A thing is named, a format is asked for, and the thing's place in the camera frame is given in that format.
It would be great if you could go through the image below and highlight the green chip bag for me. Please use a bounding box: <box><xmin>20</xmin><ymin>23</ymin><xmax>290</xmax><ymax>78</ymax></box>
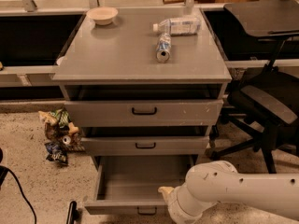
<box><xmin>38</xmin><ymin>109</ymin><xmax>70</xmax><ymax>129</ymax></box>

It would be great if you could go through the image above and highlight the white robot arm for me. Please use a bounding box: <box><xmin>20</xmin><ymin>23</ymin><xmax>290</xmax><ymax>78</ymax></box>
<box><xmin>158</xmin><ymin>161</ymin><xmax>299</xmax><ymax>224</ymax></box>

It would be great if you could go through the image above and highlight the blue white soda can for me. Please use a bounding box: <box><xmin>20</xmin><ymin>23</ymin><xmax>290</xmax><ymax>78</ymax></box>
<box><xmin>156</xmin><ymin>33</ymin><xmax>171</xmax><ymax>63</ymax></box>

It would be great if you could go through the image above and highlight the black cable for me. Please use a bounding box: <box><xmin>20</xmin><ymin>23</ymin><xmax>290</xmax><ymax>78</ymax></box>
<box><xmin>0</xmin><ymin>165</ymin><xmax>38</xmax><ymax>224</ymax></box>

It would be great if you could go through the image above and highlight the grey top drawer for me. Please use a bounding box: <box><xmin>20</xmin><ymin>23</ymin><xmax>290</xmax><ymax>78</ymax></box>
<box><xmin>64</xmin><ymin>85</ymin><xmax>222</xmax><ymax>127</ymax></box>

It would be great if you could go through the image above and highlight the grey drawer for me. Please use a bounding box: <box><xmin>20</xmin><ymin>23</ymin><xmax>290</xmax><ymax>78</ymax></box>
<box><xmin>82</xmin><ymin>126</ymin><xmax>209</xmax><ymax>156</ymax></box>
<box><xmin>84</xmin><ymin>155</ymin><xmax>195</xmax><ymax>216</ymax></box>
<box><xmin>64</xmin><ymin>85</ymin><xmax>222</xmax><ymax>127</ymax></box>

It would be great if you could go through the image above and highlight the wooden stick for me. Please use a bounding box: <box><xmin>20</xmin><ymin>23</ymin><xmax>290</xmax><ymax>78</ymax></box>
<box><xmin>163</xmin><ymin>0</ymin><xmax>185</xmax><ymax>4</ymax></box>

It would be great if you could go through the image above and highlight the grey bottom drawer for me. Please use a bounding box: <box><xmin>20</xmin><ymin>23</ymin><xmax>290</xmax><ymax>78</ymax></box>
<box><xmin>84</xmin><ymin>155</ymin><xmax>195</xmax><ymax>216</ymax></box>

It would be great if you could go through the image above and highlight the black post on floor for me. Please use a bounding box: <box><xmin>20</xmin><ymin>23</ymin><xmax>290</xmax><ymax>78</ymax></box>
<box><xmin>66</xmin><ymin>201</ymin><xmax>79</xmax><ymax>224</ymax></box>

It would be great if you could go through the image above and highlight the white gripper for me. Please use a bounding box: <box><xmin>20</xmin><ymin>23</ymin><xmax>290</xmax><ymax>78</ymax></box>
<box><xmin>158</xmin><ymin>185</ymin><xmax>212</xmax><ymax>224</ymax></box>

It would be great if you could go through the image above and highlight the black office chair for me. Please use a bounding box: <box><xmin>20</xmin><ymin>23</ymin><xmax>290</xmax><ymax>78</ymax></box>
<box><xmin>210</xmin><ymin>0</ymin><xmax>299</xmax><ymax>174</ymax></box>

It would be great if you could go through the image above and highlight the blue snack bag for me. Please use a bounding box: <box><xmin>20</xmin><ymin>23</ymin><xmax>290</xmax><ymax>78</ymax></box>
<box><xmin>45</xmin><ymin>142</ymin><xmax>68</xmax><ymax>165</ymax></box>

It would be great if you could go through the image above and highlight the grey middle drawer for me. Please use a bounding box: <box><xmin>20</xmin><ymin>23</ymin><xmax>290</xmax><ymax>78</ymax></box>
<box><xmin>82</xmin><ymin>126</ymin><xmax>209</xmax><ymax>156</ymax></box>

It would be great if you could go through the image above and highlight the beige bowl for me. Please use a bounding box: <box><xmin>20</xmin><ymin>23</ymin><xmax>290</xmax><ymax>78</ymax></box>
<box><xmin>87</xmin><ymin>7</ymin><xmax>118</xmax><ymax>25</ymax></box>

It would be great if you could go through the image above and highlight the clear plastic water bottle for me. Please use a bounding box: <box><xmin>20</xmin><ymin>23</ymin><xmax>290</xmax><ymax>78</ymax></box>
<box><xmin>152</xmin><ymin>16</ymin><xmax>201</xmax><ymax>35</ymax></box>

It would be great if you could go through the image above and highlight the grey drawer cabinet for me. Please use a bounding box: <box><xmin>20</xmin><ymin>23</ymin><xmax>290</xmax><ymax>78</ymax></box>
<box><xmin>51</xmin><ymin>6</ymin><xmax>233</xmax><ymax>173</ymax></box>

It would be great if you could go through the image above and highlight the brown snack bag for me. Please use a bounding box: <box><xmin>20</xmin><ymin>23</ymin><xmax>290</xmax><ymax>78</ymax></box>
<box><xmin>45</xmin><ymin>122</ymin><xmax>81</xmax><ymax>147</ymax></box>

